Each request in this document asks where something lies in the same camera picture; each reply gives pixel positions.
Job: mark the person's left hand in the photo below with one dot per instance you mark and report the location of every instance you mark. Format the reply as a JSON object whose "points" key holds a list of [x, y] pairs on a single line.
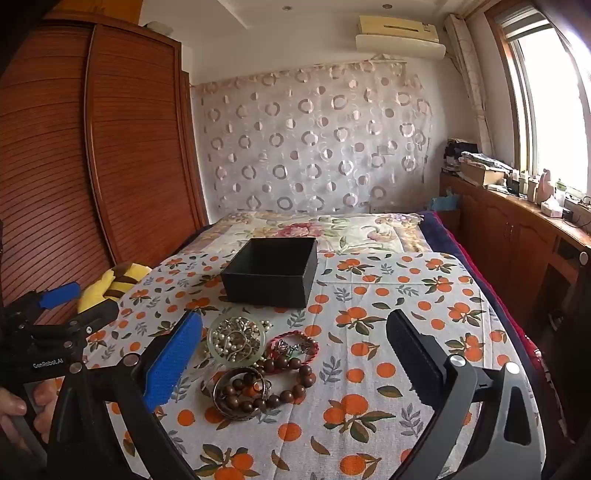
{"points": [[14, 406]]}

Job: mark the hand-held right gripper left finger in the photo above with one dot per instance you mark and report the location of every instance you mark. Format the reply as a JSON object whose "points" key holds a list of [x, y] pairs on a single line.
{"points": [[173, 362]]}

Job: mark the pink figurine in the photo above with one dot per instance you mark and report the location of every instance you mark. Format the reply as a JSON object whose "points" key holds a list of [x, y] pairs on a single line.
{"points": [[547, 184]]}

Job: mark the blue plastic bag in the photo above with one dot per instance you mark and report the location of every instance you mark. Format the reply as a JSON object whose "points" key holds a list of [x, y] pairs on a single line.
{"points": [[445, 203]]}

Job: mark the wall air conditioner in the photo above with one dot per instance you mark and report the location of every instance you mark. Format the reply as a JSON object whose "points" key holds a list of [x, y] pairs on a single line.
{"points": [[399, 39]]}

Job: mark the metal bangles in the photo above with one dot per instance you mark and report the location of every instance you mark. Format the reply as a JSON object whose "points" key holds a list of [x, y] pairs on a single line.
{"points": [[221, 408]]}

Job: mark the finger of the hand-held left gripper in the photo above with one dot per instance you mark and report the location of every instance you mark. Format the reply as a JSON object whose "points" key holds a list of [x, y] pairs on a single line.
{"points": [[60, 294], [97, 316]]}

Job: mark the window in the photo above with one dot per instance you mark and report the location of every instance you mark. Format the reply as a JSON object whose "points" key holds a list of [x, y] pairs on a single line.
{"points": [[549, 106]]}

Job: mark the yellow striped plush toy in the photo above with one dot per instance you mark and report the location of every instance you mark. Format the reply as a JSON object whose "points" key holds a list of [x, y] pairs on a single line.
{"points": [[99, 288]]}

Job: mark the stack of folded clothes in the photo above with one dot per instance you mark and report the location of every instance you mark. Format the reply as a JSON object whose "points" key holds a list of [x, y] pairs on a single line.
{"points": [[457, 154]]}

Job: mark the floral quilt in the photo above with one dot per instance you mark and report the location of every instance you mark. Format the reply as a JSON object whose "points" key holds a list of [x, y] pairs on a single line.
{"points": [[295, 230]]}

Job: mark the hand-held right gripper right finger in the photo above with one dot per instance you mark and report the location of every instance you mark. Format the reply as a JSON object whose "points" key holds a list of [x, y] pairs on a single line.
{"points": [[415, 362]]}

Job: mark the patterned window curtain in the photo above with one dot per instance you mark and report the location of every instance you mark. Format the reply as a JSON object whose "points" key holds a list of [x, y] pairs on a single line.
{"points": [[471, 83]]}

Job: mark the black cardboard box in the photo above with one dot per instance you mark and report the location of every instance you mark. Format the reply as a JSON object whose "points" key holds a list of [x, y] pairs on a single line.
{"points": [[272, 272]]}

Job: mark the wooden side cabinet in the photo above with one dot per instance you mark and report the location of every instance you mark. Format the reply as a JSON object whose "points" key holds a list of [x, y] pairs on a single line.
{"points": [[508, 230]]}

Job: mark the sheer circle-patterned curtain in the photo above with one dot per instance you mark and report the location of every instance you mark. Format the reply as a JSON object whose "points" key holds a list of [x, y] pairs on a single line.
{"points": [[314, 138]]}

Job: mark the tissue box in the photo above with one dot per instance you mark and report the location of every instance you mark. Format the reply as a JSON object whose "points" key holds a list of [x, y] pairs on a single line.
{"points": [[551, 208]]}

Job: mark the clear green bangle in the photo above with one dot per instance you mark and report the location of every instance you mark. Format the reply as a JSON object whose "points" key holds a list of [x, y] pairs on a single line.
{"points": [[213, 348]]}

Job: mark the wooden slatted wardrobe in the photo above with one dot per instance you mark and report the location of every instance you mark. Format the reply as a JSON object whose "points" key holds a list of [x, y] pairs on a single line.
{"points": [[92, 161]]}

